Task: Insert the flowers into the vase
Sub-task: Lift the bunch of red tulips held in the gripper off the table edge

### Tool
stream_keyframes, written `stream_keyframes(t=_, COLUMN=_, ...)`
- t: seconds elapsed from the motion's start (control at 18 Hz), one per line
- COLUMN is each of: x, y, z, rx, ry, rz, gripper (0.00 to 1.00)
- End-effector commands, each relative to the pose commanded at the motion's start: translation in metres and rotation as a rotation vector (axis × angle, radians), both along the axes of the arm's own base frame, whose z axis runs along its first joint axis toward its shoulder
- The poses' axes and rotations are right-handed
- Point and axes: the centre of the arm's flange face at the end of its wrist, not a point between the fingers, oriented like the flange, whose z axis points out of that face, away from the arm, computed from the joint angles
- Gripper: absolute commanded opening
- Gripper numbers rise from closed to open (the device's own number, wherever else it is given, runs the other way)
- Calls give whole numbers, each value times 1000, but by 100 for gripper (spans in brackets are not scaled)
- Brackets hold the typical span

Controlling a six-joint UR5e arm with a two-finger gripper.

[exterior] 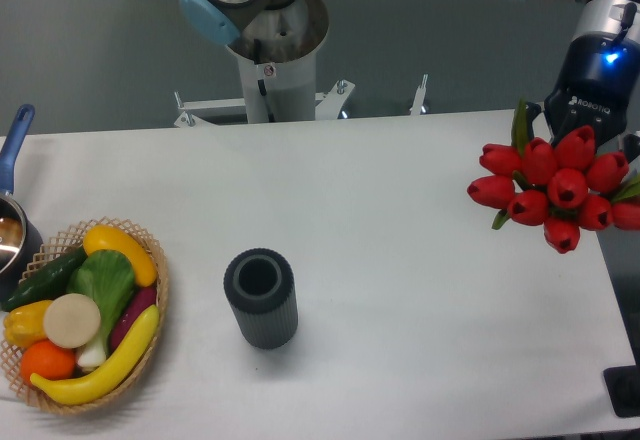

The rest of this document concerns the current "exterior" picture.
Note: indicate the white metal base frame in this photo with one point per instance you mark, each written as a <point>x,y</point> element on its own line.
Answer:
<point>336,104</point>

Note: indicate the beige round disc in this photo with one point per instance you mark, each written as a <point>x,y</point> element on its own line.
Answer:
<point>71,321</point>

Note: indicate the black device at table edge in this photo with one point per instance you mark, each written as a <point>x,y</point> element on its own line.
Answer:
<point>623,388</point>

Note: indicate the purple eggplant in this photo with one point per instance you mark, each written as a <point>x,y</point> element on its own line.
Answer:
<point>141,300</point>

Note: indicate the green bok choy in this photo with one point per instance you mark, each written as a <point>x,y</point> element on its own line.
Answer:
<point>107,278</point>

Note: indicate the orange fruit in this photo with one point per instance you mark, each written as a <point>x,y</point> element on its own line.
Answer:
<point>47,360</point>

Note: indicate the yellow bell pepper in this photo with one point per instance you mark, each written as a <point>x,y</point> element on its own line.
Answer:
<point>24,326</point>

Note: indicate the dark grey ribbed vase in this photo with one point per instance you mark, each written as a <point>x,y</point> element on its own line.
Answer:
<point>259,286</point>

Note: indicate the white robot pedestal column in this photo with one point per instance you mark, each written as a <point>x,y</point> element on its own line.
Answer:
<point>276,57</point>

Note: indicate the green cucumber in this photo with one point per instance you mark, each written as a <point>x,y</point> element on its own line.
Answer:
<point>46,283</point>

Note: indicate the blue handled saucepan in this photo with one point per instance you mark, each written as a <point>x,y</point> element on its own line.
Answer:
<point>20,240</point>

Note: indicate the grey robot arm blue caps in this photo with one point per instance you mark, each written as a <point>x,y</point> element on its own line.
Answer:
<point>223,21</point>

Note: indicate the yellow squash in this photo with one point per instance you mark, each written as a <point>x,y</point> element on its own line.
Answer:
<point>106,237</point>

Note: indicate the red tulip bouquet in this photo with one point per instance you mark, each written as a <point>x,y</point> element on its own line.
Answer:
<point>565,189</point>

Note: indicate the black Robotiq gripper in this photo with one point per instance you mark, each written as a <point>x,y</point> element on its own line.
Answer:
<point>593,89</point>

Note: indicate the yellow banana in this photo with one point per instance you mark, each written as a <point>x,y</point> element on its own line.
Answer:
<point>107,377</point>

